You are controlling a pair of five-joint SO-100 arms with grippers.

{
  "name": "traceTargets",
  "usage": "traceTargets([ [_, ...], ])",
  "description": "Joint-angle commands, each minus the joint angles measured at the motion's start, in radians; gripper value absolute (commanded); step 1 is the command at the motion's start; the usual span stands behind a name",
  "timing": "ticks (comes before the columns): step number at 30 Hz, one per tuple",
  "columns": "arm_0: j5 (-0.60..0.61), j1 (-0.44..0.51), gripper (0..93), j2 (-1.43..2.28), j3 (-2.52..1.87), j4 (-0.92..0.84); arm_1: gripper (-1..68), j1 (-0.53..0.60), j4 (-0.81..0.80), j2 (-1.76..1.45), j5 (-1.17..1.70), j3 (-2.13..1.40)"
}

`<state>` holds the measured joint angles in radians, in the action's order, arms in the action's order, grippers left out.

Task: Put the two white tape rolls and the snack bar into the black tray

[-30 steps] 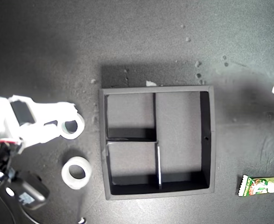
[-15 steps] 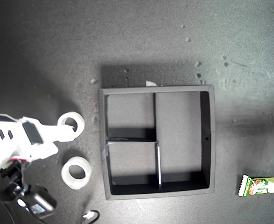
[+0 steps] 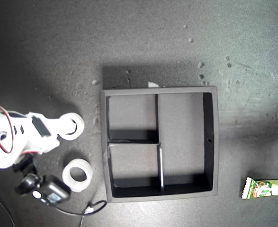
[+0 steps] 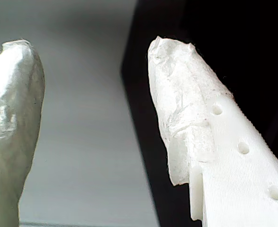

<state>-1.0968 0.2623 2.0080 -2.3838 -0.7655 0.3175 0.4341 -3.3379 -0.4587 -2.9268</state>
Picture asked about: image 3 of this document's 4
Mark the gripper black camera mount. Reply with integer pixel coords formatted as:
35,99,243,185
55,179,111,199
13,153,44,197

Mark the red servo wire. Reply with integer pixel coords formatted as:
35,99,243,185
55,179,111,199
0,105,14,154

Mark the black tray with wells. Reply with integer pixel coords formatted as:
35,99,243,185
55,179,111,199
100,85,219,203

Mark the white tape roll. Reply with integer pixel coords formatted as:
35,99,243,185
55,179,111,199
62,157,94,192
58,113,85,142

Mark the thin grey cable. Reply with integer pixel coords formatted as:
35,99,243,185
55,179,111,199
0,181,15,227

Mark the black camera cable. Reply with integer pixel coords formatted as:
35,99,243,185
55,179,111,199
54,200,108,216

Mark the green printed snack bar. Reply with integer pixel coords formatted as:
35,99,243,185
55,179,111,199
242,176,278,200

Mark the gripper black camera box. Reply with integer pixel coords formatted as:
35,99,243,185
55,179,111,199
32,175,72,206

